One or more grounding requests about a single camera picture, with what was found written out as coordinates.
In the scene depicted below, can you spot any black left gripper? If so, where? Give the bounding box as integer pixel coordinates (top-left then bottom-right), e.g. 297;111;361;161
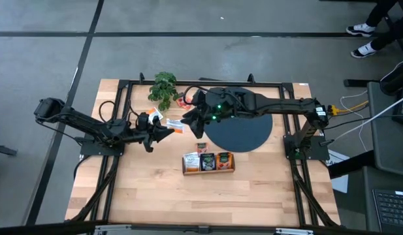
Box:
135;112;175;153

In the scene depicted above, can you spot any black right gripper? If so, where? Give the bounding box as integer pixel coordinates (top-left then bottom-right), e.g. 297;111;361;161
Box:
180;89;221;140

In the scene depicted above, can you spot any dark blackcurrant tea packet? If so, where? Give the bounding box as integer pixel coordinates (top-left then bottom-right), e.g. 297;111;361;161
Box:
200;152;217;172

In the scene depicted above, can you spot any wooden three-compartment tea box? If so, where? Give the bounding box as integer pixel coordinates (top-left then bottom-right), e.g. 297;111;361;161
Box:
182;151;236;176

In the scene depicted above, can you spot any small green potted plant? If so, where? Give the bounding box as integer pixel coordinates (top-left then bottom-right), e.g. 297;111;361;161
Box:
147;70;181;112

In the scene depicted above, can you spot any dark round plate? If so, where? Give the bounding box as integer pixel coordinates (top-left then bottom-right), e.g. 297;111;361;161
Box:
204;86;274;153

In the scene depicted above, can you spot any black square mounting plate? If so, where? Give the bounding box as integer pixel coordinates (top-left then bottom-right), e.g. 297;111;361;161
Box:
283;134;330;161
79;130;127;157

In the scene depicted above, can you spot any long black crossbar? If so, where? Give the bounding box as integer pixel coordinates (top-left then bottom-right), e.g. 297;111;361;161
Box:
0;221;403;235

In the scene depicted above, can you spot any white paper sheet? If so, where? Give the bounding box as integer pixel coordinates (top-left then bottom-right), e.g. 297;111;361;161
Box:
327;149;349;194

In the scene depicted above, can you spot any grey chair leg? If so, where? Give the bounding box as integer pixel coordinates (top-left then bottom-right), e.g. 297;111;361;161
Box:
0;142;18;158

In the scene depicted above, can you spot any black floor beam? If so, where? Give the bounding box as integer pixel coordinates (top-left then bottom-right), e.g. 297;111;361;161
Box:
327;149;376;180

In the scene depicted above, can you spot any black desk foot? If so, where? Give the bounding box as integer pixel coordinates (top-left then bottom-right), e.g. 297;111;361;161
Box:
343;78;381;88

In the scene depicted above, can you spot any grey desk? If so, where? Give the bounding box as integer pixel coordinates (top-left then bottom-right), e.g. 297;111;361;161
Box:
366;81;403;178

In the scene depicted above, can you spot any black bag with white stripe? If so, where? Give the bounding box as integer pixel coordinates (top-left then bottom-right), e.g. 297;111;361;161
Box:
379;57;403;97

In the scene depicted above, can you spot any person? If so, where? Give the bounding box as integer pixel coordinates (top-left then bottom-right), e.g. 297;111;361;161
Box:
364;0;403;50

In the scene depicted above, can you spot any black laptop keyboard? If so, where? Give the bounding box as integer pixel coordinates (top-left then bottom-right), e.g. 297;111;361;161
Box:
372;189;403;233

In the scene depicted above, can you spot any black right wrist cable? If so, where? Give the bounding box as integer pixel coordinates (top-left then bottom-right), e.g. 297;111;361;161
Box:
183;85;205;105

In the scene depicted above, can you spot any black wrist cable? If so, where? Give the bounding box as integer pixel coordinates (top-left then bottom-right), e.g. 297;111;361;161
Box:
183;85;205;105
98;99;140;123

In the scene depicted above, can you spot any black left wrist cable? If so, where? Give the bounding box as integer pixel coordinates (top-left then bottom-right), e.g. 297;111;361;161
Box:
98;99;140;123

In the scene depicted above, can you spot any black aluminium rail frame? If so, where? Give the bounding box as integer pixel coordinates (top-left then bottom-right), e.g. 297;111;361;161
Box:
65;73;342;229

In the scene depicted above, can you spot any silver aluminium bracket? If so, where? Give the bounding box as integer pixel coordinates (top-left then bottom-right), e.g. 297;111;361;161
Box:
93;223;134;235
274;227;315;235

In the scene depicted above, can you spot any yellow cable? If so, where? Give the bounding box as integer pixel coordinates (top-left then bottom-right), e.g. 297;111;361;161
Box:
328;100;370;117

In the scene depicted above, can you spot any thin white cable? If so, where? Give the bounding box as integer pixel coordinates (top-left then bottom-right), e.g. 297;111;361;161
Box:
340;93;369;153

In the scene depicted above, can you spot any thick white cable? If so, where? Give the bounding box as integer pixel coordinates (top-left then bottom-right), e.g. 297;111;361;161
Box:
331;93;403;142

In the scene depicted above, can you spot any thin black cable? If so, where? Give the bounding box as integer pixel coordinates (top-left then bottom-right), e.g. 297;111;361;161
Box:
325;114;403;131

